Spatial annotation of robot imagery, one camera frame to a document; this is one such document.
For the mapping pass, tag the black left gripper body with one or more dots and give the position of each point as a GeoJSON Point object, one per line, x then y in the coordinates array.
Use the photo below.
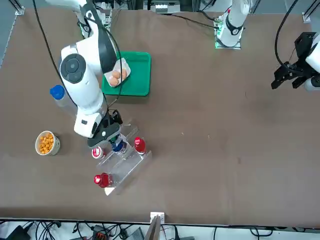
{"type": "Point", "coordinates": [303, 45]}

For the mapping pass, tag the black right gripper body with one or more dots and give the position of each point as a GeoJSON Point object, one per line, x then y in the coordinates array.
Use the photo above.
{"type": "Point", "coordinates": [105, 133]}

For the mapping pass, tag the blue white milk carton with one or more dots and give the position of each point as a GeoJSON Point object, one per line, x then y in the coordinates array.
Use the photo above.
{"type": "Point", "coordinates": [118, 147]}

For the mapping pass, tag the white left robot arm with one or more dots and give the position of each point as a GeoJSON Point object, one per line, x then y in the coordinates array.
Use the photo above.
{"type": "Point", "coordinates": [232, 25]}

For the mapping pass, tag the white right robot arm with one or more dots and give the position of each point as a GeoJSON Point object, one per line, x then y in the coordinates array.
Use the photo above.
{"type": "Point", "coordinates": [82, 87]}

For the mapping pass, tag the clear acrylic display stand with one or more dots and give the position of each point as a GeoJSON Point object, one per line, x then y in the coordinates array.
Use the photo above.
{"type": "Point", "coordinates": [130, 167]}

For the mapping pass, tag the red white lidded cup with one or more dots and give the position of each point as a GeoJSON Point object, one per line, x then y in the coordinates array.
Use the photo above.
{"type": "Point", "coordinates": [97, 152]}

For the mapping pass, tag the red cola bottle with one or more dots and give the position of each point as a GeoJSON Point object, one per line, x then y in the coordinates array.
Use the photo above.
{"type": "Point", "coordinates": [102, 180]}
{"type": "Point", "coordinates": [140, 145]}

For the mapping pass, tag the clear pack of brown eggs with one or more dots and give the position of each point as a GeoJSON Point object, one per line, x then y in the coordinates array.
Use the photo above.
{"type": "Point", "coordinates": [116, 76]}

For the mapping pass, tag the clear bottle with blue cap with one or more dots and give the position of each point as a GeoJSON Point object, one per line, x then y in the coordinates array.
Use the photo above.
{"type": "Point", "coordinates": [58, 93]}

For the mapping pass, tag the green plastic tray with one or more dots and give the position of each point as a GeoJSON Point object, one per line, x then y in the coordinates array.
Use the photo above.
{"type": "Point", "coordinates": [140, 75]}

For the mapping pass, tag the black orange power strip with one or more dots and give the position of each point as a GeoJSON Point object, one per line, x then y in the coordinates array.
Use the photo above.
{"type": "Point", "coordinates": [101, 235]}

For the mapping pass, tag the black power adapter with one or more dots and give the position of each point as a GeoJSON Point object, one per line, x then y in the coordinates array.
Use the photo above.
{"type": "Point", "coordinates": [17, 232]}

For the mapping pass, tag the silver corner bracket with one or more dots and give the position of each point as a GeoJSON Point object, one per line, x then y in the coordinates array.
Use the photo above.
{"type": "Point", "coordinates": [20, 11]}
{"type": "Point", "coordinates": [307, 17]}

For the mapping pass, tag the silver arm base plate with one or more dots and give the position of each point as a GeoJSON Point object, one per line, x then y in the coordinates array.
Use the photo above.
{"type": "Point", "coordinates": [218, 46]}

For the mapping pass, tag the white table edge bracket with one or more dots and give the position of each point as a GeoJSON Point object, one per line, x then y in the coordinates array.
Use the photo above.
{"type": "Point", "coordinates": [157, 215]}

